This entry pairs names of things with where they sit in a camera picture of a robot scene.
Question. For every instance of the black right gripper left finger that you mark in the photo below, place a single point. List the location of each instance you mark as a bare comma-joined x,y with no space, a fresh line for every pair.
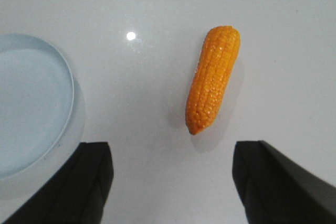
77,193

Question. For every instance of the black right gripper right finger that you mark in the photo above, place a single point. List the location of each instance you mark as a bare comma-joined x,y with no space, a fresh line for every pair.
274,189

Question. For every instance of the light blue round plate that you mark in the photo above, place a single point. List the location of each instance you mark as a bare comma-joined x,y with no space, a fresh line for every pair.
37,98

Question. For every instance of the orange corn cob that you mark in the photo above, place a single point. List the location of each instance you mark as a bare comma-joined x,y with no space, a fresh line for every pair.
218,55

